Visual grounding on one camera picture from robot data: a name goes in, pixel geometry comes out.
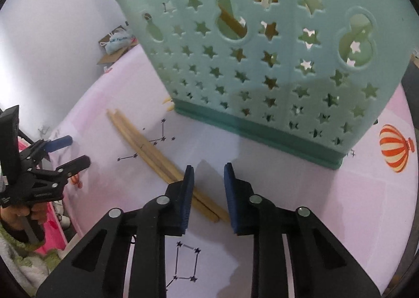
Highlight green star-cut utensil holder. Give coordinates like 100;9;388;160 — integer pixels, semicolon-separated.
113;0;414;170

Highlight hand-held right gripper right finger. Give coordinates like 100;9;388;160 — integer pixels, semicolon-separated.
223;162;383;298

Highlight person's left hand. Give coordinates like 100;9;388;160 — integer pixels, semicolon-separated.
0;202;49;237

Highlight open cardboard box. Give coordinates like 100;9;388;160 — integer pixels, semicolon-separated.
96;25;140;66

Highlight white pouch blue print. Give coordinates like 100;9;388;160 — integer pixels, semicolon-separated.
105;31;135;53

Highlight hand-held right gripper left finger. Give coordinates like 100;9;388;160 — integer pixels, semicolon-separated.
35;165;195;298

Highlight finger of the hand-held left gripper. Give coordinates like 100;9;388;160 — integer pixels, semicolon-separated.
20;135;73;170
31;155;91;187

